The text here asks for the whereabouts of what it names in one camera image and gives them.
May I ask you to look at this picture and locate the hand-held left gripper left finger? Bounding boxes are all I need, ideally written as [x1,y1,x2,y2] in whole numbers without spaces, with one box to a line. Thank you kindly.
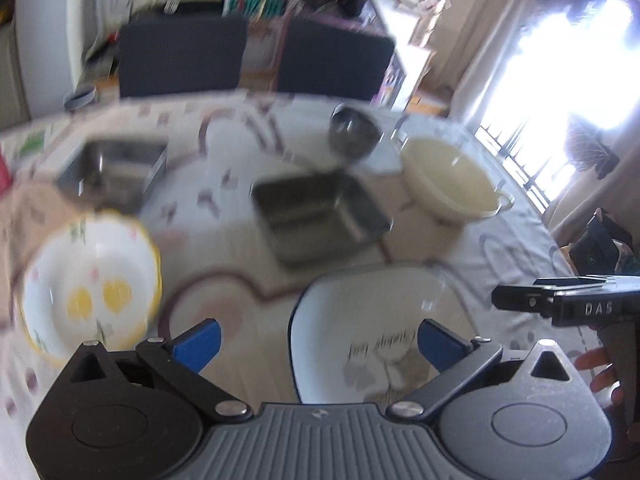
[65,319,253,422]

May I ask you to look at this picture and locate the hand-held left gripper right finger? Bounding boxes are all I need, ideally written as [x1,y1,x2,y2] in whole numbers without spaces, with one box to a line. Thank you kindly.
[386,319,576,418]

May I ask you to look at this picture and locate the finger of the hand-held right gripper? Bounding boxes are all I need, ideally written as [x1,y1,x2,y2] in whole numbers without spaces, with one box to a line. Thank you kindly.
[534,276,621,289]
[492,284,556,319]

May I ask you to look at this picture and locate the white square plate blue rim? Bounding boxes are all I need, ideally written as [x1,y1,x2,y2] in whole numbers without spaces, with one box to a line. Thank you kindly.
[288,262,482,407]

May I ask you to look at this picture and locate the glass bowl with handles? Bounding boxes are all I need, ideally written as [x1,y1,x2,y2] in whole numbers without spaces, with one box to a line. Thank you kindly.
[394,129,516,224]

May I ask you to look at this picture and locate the square steel tray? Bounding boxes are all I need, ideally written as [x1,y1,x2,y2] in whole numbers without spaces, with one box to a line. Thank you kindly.
[54,139,169,212]
[250,170,394,272]

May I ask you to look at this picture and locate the person's right hand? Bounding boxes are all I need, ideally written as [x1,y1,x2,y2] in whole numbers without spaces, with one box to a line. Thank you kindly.
[574,347,626,406]

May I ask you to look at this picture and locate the black bag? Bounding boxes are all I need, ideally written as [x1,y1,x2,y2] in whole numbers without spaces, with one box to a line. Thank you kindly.
[569,209,640,277]

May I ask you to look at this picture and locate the printed bear tablecloth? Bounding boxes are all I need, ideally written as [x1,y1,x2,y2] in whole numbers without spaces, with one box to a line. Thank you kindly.
[0,89,603,461]

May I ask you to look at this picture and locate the small round steel bowl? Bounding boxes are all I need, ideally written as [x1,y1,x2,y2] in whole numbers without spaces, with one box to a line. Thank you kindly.
[328,103,384,162]

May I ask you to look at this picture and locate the beige curtain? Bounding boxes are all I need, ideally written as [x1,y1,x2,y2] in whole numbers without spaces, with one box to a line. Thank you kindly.
[430,0,566,131]

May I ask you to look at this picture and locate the grey waste bin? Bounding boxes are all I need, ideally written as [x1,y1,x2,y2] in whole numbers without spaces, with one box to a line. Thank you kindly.
[64,86,97,112]

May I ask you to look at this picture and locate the dark grey chair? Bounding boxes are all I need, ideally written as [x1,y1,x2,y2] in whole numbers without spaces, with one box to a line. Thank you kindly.
[276,19,397,107]
[118,14,249,99]

